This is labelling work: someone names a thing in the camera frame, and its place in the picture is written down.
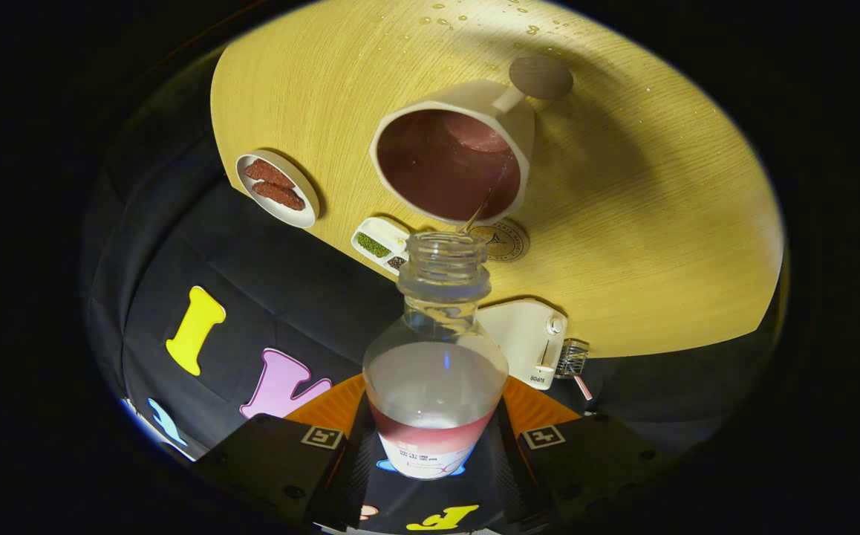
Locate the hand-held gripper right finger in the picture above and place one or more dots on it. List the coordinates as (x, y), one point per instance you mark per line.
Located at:
(512, 475)

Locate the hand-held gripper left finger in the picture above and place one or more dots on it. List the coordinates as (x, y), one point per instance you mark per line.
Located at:
(337, 483)

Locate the clear juice bottle pink label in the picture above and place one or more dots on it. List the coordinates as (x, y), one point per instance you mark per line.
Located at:
(434, 386)

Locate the round cork coaster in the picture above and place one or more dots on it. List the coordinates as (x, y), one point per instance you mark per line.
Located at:
(508, 241)

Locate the cream cup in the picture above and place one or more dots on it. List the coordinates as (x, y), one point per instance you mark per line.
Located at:
(445, 160)

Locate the pink straw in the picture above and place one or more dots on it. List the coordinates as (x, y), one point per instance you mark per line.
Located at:
(583, 388)

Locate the cream toaster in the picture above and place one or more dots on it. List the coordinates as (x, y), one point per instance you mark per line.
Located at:
(519, 334)

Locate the white divided bean dish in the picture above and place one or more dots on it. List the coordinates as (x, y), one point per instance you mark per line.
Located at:
(389, 234)

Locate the white round plate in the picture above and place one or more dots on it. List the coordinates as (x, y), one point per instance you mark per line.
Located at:
(304, 200)

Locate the wooden table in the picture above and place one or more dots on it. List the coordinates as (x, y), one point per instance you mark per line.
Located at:
(638, 215)

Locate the red meat piece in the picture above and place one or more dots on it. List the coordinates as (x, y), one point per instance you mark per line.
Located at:
(280, 196)
(268, 173)

